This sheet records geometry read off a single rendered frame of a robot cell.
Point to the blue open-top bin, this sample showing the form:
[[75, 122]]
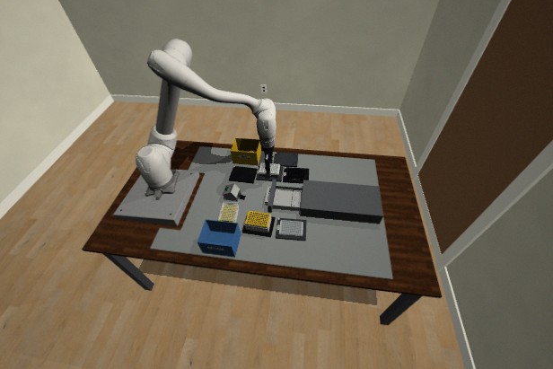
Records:
[[219, 238]]

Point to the grey bench mat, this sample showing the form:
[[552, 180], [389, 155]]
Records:
[[341, 246]]

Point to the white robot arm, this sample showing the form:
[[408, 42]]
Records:
[[172, 65]]

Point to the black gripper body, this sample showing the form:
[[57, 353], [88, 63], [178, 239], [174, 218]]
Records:
[[267, 150]]

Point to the yellow open-top bin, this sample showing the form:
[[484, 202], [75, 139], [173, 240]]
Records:
[[246, 151]]

